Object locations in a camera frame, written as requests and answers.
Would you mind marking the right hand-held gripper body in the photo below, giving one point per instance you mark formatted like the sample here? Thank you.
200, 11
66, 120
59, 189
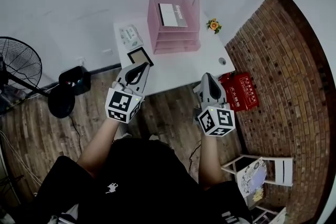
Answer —
216, 120

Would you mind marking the white and green tissue pack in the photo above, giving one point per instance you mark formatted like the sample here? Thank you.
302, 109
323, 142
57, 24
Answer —
130, 36

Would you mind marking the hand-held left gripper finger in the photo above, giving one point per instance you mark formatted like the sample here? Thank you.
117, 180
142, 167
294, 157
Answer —
127, 70
144, 78

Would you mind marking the grey and white book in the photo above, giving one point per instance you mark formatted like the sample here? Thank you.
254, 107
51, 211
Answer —
173, 15

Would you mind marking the black standing fan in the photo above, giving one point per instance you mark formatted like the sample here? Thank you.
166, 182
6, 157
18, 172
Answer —
23, 65

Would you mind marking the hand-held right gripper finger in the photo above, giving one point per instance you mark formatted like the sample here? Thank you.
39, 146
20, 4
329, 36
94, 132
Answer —
219, 86
204, 87

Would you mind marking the red fire equipment box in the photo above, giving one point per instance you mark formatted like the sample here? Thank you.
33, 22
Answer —
242, 91

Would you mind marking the person's left forearm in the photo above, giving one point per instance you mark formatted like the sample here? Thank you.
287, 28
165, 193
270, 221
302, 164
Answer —
98, 147

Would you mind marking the brown notebook with black border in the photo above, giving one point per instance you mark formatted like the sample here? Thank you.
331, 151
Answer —
139, 56

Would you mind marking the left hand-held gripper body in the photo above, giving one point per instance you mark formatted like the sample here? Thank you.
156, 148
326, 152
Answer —
120, 106

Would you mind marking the white wall socket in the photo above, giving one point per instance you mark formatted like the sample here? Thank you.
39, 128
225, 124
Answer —
81, 60

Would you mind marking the person's black clothing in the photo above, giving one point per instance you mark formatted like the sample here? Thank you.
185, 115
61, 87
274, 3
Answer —
141, 183

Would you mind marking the round patterned cushion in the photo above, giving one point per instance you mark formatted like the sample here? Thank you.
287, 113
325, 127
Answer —
253, 175

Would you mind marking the person's right forearm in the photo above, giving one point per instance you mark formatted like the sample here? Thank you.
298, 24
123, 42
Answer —
208, 162

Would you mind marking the black box device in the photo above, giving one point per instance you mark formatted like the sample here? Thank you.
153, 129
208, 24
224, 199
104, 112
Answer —
74, 80

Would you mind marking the white folding chair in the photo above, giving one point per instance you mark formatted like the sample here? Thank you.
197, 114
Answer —
282, 170

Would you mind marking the pink desk organizer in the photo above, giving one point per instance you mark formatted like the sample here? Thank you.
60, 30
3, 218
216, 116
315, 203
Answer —
173, 39

